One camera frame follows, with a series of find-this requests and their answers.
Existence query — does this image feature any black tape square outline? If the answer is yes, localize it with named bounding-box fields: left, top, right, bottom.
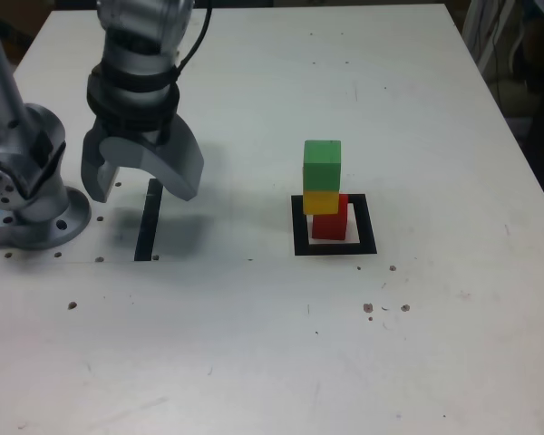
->
left=292, top=193, right=378, bottom=256

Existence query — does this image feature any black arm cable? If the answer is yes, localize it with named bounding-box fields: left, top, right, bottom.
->
left=175, top=0, right=213, bottom=81

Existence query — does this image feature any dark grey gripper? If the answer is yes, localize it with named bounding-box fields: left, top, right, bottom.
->
left=81, top=115, right=206, bottom=204

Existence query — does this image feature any yellow cube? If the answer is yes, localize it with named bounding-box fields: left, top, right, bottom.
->
left=302, top=188, right=340, bottom=216

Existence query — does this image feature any red cube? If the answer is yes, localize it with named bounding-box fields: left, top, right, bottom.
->
left=311, top=194, right=349, bottom=240

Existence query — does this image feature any green cube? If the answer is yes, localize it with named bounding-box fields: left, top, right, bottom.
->
left=302, top=140, right=343, bottom=191

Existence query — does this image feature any black tape strip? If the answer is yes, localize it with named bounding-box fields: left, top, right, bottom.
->
left=134, top=178, right=165, bottom=263

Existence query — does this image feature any white metal frame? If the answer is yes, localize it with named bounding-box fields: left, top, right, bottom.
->
left=461, top=0, right=527, bottom=69

